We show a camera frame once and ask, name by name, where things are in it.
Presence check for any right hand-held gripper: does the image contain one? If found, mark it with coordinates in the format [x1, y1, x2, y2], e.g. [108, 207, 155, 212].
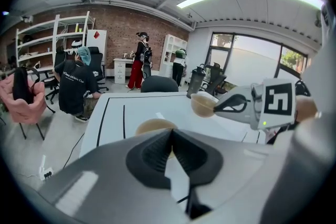
[214, 78, 297, 131]

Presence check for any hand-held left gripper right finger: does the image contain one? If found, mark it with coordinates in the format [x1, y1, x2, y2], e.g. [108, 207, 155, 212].
[172, 130, 295, 224]

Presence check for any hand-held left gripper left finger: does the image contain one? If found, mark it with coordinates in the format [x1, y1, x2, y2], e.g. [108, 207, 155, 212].
[39, 130, 188, 224]

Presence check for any brown bowl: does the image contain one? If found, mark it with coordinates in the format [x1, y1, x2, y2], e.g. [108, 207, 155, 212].
[135, 118, 179, 134]
[135, 124, 158, 137]
[190, 93, 219, 118]

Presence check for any person's right forearm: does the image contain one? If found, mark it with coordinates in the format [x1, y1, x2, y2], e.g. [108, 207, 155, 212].
[295, 95, 320, 124]

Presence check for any black office chair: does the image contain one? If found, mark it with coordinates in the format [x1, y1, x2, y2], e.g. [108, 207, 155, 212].
[204, 62, 228, 97]
[88, 46, 110, 92]

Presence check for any black shaker bottle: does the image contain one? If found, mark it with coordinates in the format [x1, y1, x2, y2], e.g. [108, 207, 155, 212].
[186, 67, 206, 99]

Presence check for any black framed window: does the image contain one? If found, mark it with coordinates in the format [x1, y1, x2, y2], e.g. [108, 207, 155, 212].
[204, 31, 308, 87]

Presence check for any white power strip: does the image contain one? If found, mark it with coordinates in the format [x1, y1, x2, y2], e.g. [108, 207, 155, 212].
[38, 155, 55, 181]

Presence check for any white bookcase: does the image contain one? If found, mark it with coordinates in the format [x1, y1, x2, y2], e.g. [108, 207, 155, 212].
[159, 34, 188, 78]

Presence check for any pink chair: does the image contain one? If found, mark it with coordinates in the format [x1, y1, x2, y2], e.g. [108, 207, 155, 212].
[0, 67, 56, 141]

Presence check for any white drawer desk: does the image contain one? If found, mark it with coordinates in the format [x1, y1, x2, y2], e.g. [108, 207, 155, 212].
[113, 57, 136, 84]

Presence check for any white tall cabinet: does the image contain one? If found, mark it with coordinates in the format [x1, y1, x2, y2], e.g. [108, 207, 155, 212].
[86, 29, 108, 79]

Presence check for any white metal shelf rack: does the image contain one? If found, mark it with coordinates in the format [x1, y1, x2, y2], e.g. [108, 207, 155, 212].
[15, 10, 96, 79]

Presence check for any black cable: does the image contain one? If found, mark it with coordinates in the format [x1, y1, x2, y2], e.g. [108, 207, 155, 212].
[62, 132, 87, 170]

